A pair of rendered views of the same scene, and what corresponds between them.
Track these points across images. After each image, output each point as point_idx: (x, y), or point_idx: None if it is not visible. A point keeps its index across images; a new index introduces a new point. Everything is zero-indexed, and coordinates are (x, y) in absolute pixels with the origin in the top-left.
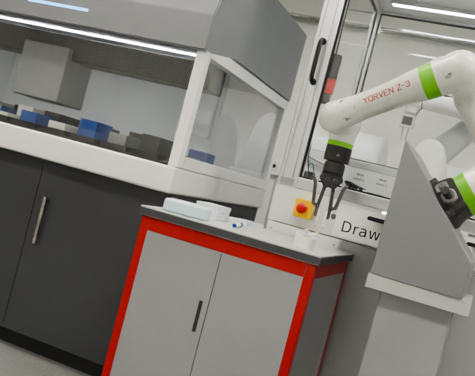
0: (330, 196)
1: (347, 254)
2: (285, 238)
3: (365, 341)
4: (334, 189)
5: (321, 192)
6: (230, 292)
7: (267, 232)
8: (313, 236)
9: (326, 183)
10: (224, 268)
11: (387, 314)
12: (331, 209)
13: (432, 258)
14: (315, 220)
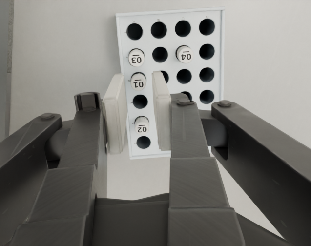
0: (95, 146)
1: (11, 120)
2: (250, 42)
3: (6, 122)
4: (52, 174)
5: (203, 144)
6: None
7: None
8: (148, 11)
9: (180, 196)
10: None
11: None
12: (79, 111)
13: None
14: (162, 76)
